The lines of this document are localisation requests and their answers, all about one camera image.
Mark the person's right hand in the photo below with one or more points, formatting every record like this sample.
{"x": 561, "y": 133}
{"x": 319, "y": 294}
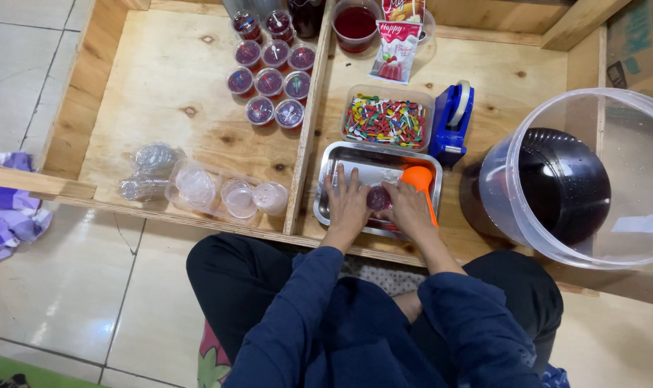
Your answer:
{"x": 412, "y": 211}

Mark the person's left hand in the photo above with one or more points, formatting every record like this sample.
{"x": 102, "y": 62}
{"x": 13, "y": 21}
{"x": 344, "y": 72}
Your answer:
{"x": 347, "y": 207}

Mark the lidded purple jelly cup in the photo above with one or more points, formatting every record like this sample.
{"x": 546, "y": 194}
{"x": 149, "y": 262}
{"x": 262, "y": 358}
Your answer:
{"x": 378, "y": 198}

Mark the orange plastic ladle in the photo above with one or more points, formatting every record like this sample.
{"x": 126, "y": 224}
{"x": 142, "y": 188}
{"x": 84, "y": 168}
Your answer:
{"x": 417, "y": 178}

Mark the rectangular steel tray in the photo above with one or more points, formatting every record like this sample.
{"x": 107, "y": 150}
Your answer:
{"x": 358, "y": 161}

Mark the empty clear plastic cup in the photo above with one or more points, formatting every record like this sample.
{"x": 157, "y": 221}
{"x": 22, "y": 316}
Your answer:
{"x": 271, "y": 196}
{"x": 240, "y": 198}

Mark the pile of colourful tiny spoons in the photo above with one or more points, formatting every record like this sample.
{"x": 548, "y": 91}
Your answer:
{"x": 385, "y": 121}

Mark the blue tape dispenser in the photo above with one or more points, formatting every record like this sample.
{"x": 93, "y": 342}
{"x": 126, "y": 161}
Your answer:
{"x": 444, "y": 121}

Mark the white tape roll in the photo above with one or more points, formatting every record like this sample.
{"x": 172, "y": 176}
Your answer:
{"x": 459, "y": 105}

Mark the clear rectangular plastic container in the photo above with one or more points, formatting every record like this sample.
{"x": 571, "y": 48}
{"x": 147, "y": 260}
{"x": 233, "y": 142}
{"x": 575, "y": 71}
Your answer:
{"x": 386, "y": 91}

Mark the group of filled jelly cups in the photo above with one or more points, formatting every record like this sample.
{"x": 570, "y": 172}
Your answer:
{"x": 270, "y": 81}

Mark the large clear plastic bucket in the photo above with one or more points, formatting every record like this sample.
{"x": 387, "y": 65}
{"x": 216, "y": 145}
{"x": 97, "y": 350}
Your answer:
{"x": 563, "y": 183}

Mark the clear bag of plastic lids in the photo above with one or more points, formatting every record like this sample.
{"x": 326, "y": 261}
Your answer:
{"x": 194, "y": 186}

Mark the pink white jelly powder sachet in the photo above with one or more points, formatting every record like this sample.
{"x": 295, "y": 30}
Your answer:
{"x": 395, "y": 51}

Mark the clear tub of red liquid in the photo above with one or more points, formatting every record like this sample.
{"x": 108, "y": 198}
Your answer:
{"x": 355, "y": 24}

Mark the clear plastic bowl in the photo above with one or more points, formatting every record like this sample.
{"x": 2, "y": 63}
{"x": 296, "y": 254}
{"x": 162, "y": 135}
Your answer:
{"x": 428, "y": 27}

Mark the dark liquid jug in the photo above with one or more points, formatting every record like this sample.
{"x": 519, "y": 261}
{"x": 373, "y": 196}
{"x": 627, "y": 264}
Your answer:
{"x": 306, "y": 16}

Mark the clear sleeve of lids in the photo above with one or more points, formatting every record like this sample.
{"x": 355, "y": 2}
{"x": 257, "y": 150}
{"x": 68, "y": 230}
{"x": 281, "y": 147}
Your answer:
{"x": 140, "y": 187}
{"x": 156, "y": 157}

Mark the red yellow powder sachet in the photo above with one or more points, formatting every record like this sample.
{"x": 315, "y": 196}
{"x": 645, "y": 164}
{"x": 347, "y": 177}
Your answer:
{"x": 403, "y": 9}

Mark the floral cushion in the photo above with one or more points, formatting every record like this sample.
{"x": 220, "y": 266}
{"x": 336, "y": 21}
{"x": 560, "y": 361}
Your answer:
{"x": 213, "y": 361}

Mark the cardboard box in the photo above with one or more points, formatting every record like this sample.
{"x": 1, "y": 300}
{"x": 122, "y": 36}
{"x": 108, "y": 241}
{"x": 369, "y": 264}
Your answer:
{"x": 641, "y": 48}

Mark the purple checked cloth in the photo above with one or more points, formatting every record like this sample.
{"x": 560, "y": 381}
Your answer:
{"x": 8, "y": 213}

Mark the green mat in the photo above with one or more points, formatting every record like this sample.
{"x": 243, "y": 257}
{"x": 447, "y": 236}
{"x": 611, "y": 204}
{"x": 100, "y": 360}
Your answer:
{"x": 13, "y": 366}

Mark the dark shoe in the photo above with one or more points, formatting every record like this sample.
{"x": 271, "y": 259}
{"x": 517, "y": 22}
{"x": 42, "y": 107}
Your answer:
{"x": 5, "y": 381}

